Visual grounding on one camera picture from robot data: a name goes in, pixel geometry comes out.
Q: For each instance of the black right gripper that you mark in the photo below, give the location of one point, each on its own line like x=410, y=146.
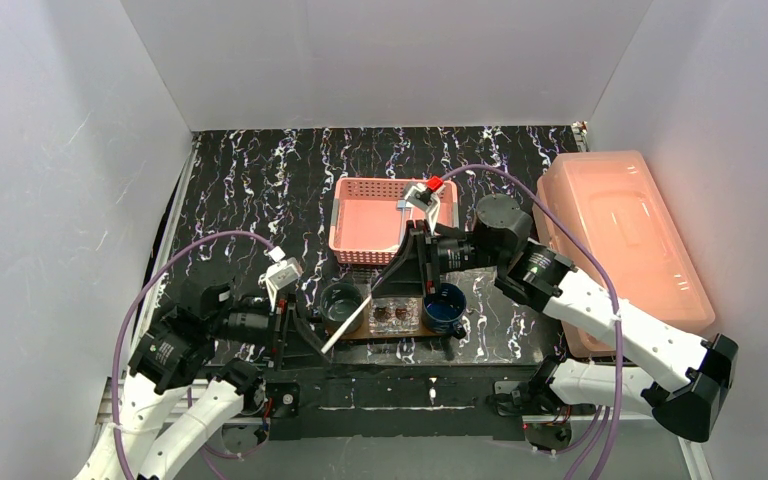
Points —
x=426, y=258

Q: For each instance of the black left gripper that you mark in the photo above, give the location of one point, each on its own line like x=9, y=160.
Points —
x=279, y=332

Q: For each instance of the white handled toothbrush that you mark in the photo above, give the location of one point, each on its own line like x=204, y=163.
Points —
x=333, y=339

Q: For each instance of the clear plastic dimpled tray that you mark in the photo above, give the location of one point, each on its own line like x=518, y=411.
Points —
x=402, y=309

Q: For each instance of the dark blue cup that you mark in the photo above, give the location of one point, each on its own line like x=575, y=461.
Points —
x=442, y=311

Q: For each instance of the dark grey cup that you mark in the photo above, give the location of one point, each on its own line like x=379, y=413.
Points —
x=337, y=303

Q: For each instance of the oval wooden tray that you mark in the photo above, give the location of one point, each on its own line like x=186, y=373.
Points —
x=389, y=330

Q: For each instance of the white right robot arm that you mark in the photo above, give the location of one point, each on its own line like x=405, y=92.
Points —
x=677, y=378

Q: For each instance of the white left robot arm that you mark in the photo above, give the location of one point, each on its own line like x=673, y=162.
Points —
x=201, y=363

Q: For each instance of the large pink storage box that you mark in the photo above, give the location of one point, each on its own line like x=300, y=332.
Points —
x=611, y=203

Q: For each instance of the clear handled toothbrush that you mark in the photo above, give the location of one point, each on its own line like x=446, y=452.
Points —
x=406, y=211

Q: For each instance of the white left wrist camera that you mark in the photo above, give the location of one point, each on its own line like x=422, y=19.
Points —
x=284, y=271

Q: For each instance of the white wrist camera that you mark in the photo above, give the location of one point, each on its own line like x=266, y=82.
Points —
x=424, y=195
x=284, y=271

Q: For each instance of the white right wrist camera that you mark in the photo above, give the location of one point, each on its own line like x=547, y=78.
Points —
x=424, y=195

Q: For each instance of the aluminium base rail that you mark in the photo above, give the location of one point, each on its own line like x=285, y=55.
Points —
x=693, y=457

